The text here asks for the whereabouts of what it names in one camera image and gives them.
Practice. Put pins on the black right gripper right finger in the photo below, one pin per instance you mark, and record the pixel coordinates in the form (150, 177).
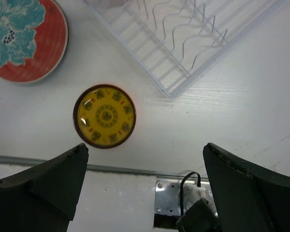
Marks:
(248, 197)

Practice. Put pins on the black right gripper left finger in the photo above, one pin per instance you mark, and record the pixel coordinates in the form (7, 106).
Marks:
(44, 197)

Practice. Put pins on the red plate with teal flower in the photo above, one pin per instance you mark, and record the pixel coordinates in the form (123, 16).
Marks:
(33, 39)

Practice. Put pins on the metal mounting rail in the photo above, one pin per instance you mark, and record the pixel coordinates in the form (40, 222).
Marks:
(128, 190)

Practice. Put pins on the clear wire dish rack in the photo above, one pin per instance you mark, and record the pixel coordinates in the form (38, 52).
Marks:
(176, 41)

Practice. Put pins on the yellow patterned small plate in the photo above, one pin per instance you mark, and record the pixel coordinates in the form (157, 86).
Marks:
(104, 116)

